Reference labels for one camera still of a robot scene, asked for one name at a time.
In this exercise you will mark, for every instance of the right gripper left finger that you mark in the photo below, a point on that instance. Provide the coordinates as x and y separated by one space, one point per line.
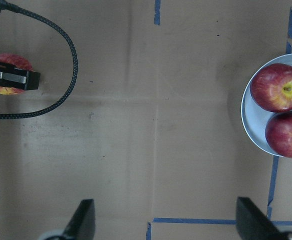
82 225

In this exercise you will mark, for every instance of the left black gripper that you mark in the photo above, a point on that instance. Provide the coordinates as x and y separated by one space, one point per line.
14 77

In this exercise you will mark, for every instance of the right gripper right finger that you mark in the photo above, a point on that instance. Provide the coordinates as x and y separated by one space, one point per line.
252 224

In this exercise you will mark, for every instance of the red yellow transferred apple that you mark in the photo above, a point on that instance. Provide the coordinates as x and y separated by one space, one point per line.
20 62

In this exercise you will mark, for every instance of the plate apple near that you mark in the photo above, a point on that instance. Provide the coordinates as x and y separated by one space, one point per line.
278 133

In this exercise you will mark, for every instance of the plate apple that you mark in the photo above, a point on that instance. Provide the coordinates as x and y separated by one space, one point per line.
271 88
278 133

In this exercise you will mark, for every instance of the light blue plate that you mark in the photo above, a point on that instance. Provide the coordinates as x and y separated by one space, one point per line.
253 117

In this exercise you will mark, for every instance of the plate apple far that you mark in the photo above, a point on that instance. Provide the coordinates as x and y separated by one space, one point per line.
271 88

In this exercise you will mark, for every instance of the brown paper table cover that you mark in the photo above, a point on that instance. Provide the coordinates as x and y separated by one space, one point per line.
152 130

